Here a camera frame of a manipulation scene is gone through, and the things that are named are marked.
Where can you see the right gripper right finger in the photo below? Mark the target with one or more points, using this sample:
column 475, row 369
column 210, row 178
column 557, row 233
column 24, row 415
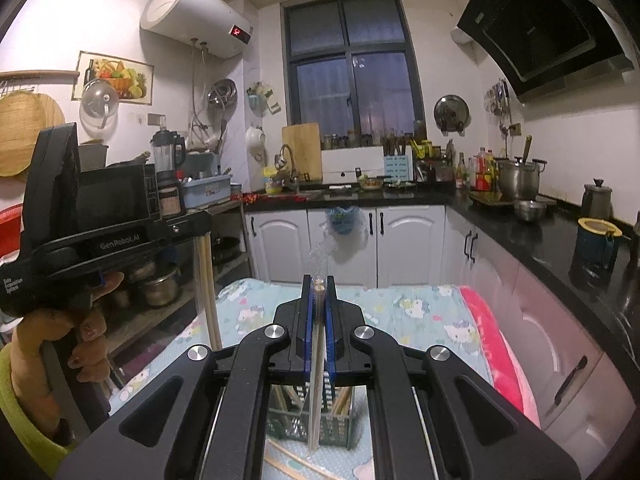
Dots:
column 431, row 415

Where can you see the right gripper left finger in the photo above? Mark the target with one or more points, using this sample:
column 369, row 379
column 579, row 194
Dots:
column 204, row 416

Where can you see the yellow green sleeve forearm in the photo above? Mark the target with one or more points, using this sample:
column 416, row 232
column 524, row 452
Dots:
column 32, row 455

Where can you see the person's left hand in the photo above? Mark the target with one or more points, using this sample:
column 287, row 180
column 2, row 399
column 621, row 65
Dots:
column 28, row 374

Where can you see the black microwave oven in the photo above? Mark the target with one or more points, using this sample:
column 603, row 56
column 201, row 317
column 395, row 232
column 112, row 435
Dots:
column 117, row 194

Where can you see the metal shelf rack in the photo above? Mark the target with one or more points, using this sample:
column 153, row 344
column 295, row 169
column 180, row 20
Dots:
column 148, row 312

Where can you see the green plastic utensil basket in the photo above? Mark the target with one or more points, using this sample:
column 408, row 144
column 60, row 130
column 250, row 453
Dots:
column 334, row 431

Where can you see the steel pot on shelf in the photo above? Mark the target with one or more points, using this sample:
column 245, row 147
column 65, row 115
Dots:
column 162, row 288

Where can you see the Hello Kitty blue tablecloth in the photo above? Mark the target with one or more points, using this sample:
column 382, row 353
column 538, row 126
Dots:
column 205, row 416

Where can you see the round bamboo board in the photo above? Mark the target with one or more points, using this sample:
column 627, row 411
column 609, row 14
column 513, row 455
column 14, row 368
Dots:
column 23, row 115

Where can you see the black blender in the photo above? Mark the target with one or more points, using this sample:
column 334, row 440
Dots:
column 169, row 153

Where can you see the light blue plastic bin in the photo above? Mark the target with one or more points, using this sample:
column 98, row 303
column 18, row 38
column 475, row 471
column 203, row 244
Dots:
column 204, row 192

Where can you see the black wok on shelf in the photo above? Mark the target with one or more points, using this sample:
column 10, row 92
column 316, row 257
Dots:
column 225, row 249

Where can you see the small steel bowl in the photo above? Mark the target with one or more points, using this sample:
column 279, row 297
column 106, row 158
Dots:
column 529, row 210

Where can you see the dark teal enamel pot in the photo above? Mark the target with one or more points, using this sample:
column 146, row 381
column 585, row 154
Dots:
column 597, row 242

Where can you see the blue knife block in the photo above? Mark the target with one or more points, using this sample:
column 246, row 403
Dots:
column 398, row 167

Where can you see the wooden cutting board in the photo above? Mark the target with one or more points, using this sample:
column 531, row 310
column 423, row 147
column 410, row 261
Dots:
column 304, row 139

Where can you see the steel stock pot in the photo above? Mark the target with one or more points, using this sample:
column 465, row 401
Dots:
column 519, row 180

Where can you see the white water heater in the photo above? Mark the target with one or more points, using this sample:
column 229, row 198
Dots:
column 206, row 23

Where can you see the red oil bottle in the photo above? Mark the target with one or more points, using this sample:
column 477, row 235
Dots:
column 484, row 171

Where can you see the hanging pot lid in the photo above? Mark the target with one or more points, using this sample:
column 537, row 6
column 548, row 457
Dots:
column 452, row 114

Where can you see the dark framed window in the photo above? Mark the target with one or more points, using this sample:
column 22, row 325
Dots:
column 350, row 68

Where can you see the black range hood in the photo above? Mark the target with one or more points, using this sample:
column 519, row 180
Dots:
column 545, row 46

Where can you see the glass lid on wall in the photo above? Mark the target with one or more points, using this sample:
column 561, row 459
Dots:
column 99, row 104

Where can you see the fruit picture frame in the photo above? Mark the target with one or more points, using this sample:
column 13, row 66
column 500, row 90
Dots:
column 132, row 80

